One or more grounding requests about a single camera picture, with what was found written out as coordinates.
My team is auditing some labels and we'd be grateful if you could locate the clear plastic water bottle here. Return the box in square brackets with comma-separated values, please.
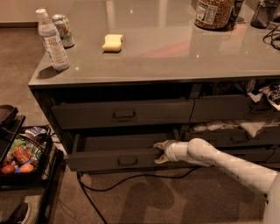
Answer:
[36, 9, 69, 71]

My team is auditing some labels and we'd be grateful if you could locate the red apple in tray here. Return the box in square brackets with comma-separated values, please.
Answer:
[1, 164, 15, 174]

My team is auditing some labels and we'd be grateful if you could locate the black countertop cable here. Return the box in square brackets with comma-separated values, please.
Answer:
[262, 24, 280, 51]

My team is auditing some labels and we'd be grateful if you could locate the black floor cable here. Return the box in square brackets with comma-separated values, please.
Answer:
[76, 166, 202, 224]

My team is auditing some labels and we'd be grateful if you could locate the orange snack can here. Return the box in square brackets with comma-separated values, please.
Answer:
[12, 146, 30, 165]

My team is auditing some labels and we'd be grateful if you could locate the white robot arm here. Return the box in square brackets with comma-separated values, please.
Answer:
[153, 138, 280, 224]

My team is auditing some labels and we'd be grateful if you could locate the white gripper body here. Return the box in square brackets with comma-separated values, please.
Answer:
[164, 140, 191, 162]

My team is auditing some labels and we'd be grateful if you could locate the large snack jar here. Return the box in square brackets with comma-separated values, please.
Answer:
[194, 0, 234, 30]

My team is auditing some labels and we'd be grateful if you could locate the yellow sponge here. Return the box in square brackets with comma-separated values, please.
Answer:
[101, 34, 123, 53]

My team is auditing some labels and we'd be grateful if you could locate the orange fruit in tray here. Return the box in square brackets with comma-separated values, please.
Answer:
[20, 164, 34, 173]

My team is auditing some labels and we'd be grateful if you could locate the green soda can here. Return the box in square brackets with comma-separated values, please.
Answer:
[52, 14, 74, 48]

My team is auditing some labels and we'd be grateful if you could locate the black tray of snacks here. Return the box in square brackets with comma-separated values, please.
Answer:
[0, 126, 53, 186]

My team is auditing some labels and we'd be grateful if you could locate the dark glass behind jar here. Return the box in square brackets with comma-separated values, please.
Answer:
[230, 0, 244, 22]

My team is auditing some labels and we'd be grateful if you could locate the dark kettle appliance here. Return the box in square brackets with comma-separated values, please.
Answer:
[250, 0, 280, 29]

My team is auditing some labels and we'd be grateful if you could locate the grey drawer cabinet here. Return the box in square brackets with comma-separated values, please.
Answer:
[27, 0, 280, 177]

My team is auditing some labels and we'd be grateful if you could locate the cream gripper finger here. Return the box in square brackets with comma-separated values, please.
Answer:
[155, 154, 169, 165]
[153, 140, 174, 151]

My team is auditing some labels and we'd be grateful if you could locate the patterned bag in drawer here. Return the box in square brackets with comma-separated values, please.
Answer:
[248, 83, 280, 110]

